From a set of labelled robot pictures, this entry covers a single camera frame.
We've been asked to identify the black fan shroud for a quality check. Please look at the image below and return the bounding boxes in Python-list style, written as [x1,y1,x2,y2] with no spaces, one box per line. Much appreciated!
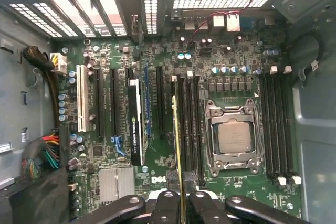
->
[0,167,71,224]

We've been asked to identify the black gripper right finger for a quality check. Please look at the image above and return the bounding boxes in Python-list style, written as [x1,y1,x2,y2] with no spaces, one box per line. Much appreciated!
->
[183,171,310,224]

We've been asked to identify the black PC case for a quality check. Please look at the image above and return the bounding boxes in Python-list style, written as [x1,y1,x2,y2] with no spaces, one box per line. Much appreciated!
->
[0,0,336,224]

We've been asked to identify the white power connector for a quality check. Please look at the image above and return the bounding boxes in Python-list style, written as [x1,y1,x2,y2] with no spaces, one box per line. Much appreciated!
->
[49,52,68,76]

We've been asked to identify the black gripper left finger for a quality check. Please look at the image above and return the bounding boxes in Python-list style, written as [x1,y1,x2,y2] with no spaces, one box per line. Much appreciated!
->
[78,170,182,224]

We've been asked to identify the green RAM stick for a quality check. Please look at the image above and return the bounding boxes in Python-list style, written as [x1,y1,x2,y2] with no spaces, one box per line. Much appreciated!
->
[172,95,187,224]

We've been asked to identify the white PCI expansion slot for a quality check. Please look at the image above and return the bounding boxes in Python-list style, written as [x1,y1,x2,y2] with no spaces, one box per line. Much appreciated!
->
[76,64,88,133]

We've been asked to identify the black expansion slot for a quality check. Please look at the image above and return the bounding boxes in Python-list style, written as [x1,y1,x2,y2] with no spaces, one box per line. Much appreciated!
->
[124,67,134,86]
[109,68,120,137]
[155,66,165,135]
[94,68,105,138]

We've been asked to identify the black graphics card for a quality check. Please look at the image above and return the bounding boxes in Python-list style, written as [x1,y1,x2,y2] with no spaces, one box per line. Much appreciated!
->
[128,78,145,167]

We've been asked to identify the RAM slot white clips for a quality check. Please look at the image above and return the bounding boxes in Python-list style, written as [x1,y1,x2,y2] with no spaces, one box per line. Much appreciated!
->
[283,65,302,185]
[186,70,198,176]
[269,66,287,186]
[170,75,182,175]

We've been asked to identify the black sleeved power cable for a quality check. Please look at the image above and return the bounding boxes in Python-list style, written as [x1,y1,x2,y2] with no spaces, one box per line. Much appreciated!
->
[22,45,61,130]

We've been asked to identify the blue expansion slot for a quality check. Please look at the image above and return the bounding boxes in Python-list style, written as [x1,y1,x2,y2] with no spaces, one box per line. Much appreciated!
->
[143,66,153,138]

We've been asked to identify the silver CPU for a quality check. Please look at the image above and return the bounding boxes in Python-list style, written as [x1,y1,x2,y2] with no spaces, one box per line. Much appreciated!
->
[217,121,255,154]

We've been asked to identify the blue plastic slot latch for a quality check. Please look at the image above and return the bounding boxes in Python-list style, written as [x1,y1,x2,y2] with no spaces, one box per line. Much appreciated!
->
[110,135,124,157]

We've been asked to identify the green motherboard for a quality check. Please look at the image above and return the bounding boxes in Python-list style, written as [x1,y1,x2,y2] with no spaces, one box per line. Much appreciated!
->
[51,8,305,224]

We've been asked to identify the silver rear port block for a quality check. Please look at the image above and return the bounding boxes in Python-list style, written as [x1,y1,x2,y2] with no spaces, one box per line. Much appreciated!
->
[225,13,242,32]
[212,15,226,28]

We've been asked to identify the coloured main power wires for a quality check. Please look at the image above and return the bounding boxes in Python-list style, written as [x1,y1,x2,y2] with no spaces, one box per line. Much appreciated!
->
[20,126,70,180]

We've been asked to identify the silver chipset heat sink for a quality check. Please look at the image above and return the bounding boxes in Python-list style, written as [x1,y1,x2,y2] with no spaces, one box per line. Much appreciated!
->
[99,167,136,204]

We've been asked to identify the metal CPU socket cover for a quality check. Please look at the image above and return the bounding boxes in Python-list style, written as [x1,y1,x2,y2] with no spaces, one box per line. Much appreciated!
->
[206,99,263,177]

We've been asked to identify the thin wire locking lever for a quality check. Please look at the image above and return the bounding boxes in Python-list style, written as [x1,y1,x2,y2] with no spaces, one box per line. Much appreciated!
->
[207,102,215,169]
[253,100,264,168]

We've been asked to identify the black cable white label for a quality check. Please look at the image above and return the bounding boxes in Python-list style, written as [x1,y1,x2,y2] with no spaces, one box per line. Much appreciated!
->
[293,31,324,78]

